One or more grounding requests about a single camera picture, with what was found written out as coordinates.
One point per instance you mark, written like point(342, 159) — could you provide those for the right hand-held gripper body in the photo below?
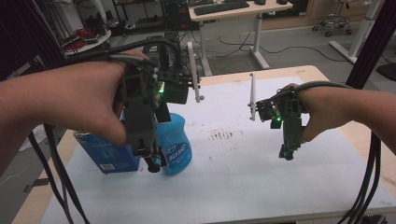
point(292, 115)

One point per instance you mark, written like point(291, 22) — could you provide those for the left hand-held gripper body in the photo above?
point(141, 102)

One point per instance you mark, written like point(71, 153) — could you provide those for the blue plastic bottle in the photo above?
point(174, 146)

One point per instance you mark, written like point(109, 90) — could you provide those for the person's right hand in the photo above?
point(323, 109)

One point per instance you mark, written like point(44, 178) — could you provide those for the person's left hand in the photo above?
point(87, 96)

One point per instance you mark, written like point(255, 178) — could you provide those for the blue cardboard box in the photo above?
point(107, 152)

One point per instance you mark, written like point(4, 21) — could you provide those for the white table mat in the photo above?
point(236, 174)

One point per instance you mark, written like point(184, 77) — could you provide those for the round white table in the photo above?
point(90, 42)

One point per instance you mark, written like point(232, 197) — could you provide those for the black metal shelf rack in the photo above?
point(137, 15)

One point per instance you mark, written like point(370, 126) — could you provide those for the black computer tower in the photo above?
point(176, 14)

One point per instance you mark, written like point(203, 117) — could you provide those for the chrome wheeled stool base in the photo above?
point(334, 21)

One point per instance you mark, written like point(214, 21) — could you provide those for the white desk leg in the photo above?
point(358, 34)

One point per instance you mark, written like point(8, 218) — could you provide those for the black round stand base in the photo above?
point(387, 71)

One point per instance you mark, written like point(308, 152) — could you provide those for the black device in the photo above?
point(373, 219)

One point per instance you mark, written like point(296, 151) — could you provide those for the white desk with wooden top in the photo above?
point(243, 9)

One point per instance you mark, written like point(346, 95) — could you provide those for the black computer mouse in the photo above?
point(260, 2)

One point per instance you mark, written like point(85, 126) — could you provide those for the black tape strip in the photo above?
point(35, 185)

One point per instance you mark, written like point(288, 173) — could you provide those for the black keyboard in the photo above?
point(221, 6)

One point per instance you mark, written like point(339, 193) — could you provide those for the black curtain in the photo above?
point(21, 34)

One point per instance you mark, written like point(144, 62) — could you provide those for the black metal post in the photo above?
point(372, 46)

